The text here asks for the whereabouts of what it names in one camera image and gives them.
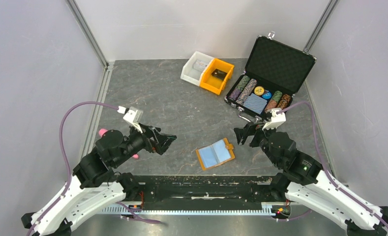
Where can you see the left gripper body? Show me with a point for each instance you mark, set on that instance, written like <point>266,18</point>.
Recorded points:
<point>150,144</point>

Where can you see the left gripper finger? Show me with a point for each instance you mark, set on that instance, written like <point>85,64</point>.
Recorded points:
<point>161,132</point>
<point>164,142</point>

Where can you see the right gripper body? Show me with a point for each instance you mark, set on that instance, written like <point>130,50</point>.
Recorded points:
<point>253,127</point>

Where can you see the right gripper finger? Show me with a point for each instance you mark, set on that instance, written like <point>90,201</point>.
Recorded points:
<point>257,139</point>
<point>241,135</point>

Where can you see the yellow leather card holder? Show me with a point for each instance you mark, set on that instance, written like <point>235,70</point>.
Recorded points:
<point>216,154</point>

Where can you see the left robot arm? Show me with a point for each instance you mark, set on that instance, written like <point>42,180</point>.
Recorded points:
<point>94,184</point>

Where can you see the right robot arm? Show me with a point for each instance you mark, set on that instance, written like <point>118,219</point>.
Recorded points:
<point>303,180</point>

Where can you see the blue playing card deck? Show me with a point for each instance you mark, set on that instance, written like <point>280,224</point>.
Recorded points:
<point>255,103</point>

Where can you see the dark card in yellow bin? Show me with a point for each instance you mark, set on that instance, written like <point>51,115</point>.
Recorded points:
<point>219,74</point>

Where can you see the blue dealer button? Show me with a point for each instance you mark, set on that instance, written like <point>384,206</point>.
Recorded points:
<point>267,95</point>

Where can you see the yellow dealer button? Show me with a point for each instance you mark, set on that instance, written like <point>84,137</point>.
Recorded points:
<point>259,90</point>

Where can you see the pink cylindrical toy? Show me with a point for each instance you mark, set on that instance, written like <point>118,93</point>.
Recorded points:
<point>102,131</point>

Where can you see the black poker chip case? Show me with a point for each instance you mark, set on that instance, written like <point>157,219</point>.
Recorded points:
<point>275,67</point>

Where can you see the yellow plastic bin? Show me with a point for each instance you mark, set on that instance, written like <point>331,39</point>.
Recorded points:
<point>213,84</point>

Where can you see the white plastic bin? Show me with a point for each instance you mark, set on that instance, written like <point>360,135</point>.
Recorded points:
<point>191,75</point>

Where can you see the clear item in white bin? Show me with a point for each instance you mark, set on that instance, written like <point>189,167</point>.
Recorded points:
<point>200,65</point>

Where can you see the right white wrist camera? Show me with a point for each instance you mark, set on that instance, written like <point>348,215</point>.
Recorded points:
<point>275,118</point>

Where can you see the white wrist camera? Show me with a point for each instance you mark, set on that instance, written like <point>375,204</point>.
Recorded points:
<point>275,118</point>
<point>132,116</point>

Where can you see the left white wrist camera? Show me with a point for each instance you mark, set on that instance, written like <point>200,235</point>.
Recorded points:
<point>132,116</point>

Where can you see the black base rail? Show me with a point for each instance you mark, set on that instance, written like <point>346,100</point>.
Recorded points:
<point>204,193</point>

